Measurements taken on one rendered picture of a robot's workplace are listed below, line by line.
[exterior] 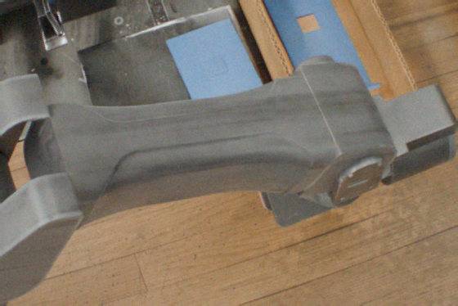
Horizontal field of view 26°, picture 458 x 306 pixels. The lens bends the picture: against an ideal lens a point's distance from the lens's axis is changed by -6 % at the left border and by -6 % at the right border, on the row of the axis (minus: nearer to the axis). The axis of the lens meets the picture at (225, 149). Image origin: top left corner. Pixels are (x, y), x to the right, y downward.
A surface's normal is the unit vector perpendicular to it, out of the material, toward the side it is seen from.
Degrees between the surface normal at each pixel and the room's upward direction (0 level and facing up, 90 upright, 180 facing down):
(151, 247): 0
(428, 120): 1
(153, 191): 88
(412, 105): 1
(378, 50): 90
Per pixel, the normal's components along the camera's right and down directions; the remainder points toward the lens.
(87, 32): 0.00, -0.40
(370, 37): -0.94, 0.30
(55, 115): 0.41, -0.51
